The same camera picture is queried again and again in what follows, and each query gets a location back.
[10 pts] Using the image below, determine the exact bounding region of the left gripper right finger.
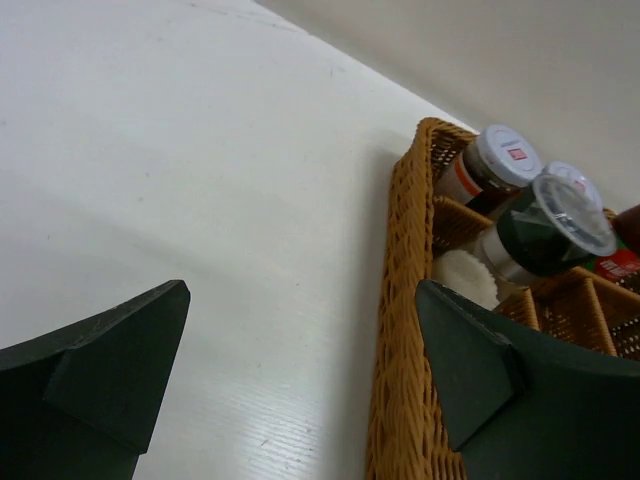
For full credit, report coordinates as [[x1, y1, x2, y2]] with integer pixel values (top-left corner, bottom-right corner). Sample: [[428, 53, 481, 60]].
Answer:
[[415, 280, 639, 479]]

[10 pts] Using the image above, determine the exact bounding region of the brown wicker divided basket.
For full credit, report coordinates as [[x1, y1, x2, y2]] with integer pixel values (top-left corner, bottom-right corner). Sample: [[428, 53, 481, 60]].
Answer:
[[366, 117, 639, 479]]

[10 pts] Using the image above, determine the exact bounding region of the red chili sauce bottle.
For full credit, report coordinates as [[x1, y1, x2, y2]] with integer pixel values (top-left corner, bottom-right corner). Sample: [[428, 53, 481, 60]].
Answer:
[[594, 202, 640, 284]]

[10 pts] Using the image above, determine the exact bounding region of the white-lid brown sauce jar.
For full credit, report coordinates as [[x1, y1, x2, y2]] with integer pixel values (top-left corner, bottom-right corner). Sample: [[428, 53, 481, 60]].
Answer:
[[543, 161, 604, 210]]

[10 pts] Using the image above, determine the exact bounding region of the black-cap white powder grinder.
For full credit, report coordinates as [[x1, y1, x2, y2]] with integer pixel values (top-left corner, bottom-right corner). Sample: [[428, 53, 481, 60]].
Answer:
[[431, 174, 617, 310]]

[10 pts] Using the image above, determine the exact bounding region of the white-lid dark sauce jar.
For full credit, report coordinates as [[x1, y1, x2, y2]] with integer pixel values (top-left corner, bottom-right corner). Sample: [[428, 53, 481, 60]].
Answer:
[[434, 124, 544, 215]]

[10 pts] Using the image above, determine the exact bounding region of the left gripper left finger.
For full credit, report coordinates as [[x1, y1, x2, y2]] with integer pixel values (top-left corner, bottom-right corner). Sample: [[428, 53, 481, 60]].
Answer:
[[1, 280, 190, 479]]

